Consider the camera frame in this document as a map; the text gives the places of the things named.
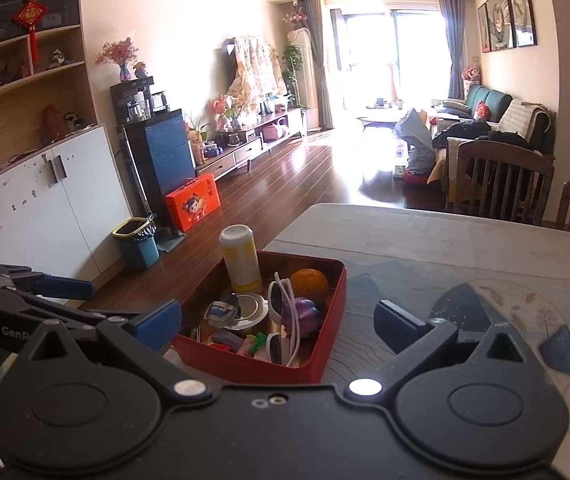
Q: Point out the red thermos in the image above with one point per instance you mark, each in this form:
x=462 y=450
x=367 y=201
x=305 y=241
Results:
x=51 y=122

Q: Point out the orange gift box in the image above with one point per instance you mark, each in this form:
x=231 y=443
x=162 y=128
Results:
x=192 y=205

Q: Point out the white sunglasses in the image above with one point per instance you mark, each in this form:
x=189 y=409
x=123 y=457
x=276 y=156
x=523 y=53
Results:
x=274 y=305

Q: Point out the green sofa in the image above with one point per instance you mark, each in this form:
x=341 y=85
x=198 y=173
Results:
x=485 y=97

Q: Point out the white cabinet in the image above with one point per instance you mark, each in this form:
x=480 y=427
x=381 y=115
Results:
x=40 y=210

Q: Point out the green potted plant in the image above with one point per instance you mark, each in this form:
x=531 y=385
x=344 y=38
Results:
x=292 y=62

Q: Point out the pink bouquet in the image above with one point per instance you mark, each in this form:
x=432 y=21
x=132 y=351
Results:
x=471 y=73

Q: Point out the white yellow bottle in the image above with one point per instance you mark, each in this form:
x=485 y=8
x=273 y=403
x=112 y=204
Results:
x=240 y=260

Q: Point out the vase with pink flowers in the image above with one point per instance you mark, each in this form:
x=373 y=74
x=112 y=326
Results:
x=117 y=52

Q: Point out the black water dispenser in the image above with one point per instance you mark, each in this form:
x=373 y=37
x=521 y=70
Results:
x=170 y=160

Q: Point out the wooden wall shelf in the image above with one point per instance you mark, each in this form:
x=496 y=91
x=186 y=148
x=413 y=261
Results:
x=25 y=105

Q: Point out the red tin box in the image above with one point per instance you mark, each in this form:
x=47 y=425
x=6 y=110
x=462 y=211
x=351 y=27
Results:
x=245 y=367

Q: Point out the small blue metal case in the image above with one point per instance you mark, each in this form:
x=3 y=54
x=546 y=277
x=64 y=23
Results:
x=222 y=311

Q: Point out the round metal tin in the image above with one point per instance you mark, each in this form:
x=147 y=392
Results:
x=252 y=307

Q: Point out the orange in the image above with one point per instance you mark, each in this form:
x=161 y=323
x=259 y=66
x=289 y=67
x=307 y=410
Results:
x=310 y=284

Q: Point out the wooden television stand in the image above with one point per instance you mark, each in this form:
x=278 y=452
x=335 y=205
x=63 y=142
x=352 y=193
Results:
x=245 y=152

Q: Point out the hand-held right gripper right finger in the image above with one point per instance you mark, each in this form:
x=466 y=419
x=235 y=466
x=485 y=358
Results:
x=395 y=325

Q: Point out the pink pot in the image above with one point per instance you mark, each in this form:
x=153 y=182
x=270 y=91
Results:
x=275 y=132

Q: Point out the red knot ornament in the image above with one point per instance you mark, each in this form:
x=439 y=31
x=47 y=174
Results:
x=30 y=15

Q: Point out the blue trash bin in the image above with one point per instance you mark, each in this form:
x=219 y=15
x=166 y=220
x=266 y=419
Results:
x=137 y=250

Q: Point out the yellow cloth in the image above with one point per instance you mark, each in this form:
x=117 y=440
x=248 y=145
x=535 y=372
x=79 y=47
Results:
x=438 y=167

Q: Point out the red flower pot plant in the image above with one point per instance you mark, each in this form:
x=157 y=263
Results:
x=222 y=110

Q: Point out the narrow framed wall picture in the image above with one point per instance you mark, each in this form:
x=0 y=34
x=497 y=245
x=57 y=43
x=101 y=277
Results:
x=484 y=30

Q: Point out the grey blue curtain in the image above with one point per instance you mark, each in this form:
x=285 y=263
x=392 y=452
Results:
x=452 y=45
x=320 y=60

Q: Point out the standing air conditioner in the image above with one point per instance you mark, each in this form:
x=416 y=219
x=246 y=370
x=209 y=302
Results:
x=307 y=80

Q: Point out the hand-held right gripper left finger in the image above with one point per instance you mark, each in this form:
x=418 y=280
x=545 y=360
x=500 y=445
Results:
x=160 y=322

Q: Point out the patterned television cover cloth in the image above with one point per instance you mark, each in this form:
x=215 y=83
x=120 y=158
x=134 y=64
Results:
x=255 y=70

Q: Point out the black clothes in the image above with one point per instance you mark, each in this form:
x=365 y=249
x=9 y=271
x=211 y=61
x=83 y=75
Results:
x=465 y=132

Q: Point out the coffee table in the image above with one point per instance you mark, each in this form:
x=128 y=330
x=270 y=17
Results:
x=380 y=115

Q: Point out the purple toy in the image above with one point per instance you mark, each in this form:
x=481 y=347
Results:
x=305 y=315

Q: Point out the pink flower arrangement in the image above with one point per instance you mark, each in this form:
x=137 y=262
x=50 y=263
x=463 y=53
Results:
x=296 y=19

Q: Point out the red cushion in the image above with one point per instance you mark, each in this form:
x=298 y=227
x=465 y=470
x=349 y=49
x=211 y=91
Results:
x=482 y=110

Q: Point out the white bag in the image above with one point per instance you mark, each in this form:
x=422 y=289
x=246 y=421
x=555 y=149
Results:
x=415 y=140

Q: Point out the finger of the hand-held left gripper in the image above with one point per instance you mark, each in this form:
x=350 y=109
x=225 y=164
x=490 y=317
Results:
x=90 y=316
x=67 y=287

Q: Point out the light sofa blanket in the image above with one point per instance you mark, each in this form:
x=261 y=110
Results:
x=520 y=120

